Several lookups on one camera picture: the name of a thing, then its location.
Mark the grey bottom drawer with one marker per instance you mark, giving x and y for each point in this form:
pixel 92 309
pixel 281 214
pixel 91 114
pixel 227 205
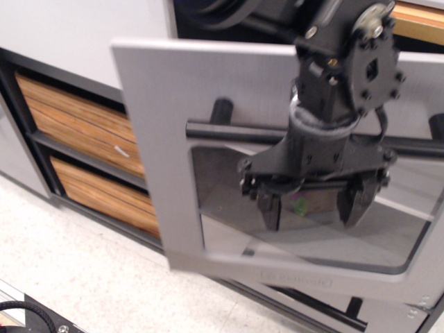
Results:
pixel 380 316

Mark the wooden countertop edge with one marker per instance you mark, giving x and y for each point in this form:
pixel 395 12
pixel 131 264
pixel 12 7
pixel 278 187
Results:
pixel 421 20

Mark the black oven door handle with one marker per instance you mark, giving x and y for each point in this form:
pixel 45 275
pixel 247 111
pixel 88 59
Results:
pixel 220 128

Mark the grey toy oven door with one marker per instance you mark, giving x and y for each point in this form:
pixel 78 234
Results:
pixel 208 226

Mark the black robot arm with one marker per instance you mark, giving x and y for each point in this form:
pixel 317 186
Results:
pixel 348 71

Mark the grey toy kitchen cabinet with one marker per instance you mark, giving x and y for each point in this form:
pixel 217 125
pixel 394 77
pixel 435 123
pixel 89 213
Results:
pixel 77 35

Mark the lower wood-pattern fabric bin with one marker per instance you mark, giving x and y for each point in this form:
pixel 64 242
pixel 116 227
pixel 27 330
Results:
pixel 107 196

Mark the wood-pattern fabric bin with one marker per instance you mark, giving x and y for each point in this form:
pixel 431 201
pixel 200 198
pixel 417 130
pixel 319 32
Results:
pixel 91 128
pixel 107 196

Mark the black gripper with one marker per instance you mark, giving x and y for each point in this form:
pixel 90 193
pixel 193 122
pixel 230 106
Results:
pixel 359 167

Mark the upper wood-pattern fabric bin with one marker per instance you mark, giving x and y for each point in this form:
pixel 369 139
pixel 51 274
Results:
pixel 91 128

